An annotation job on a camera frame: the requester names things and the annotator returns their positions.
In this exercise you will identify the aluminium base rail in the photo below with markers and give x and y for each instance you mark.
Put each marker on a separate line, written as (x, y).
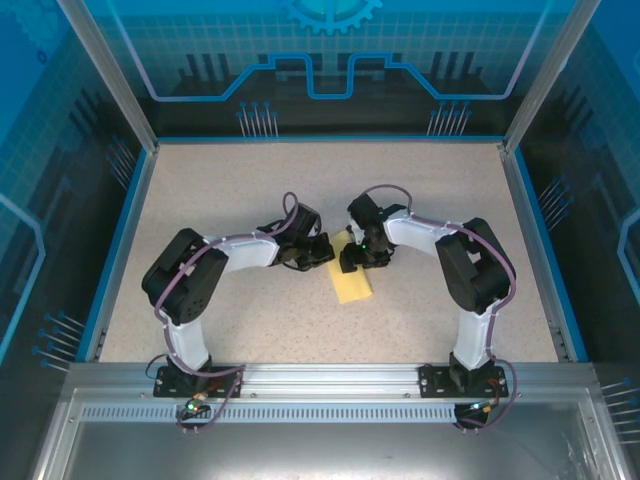
(330, 377)

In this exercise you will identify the yellow paper sheet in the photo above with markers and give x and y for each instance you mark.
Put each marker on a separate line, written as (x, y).
(352, 287)

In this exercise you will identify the blue table edge strip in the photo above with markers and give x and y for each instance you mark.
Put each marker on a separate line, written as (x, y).
(117, 260)
(552, 260)

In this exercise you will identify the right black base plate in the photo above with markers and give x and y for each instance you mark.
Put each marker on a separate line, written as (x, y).
(435, 382)

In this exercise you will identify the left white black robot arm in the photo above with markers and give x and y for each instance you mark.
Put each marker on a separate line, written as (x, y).
(180, 345)

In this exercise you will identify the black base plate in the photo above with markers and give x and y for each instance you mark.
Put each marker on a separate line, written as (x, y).
(435, 382)
(170, 382)

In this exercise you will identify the steel tray panel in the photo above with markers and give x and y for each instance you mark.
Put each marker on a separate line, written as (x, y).
(320, 450)

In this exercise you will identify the aluminium frame post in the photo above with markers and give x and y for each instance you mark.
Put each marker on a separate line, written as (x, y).
(115, 75)
(545, 75)

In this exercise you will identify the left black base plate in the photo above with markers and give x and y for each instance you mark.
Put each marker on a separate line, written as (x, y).
(170, 382)

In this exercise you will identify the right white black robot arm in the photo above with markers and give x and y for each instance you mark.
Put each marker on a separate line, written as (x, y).
(475, 340)

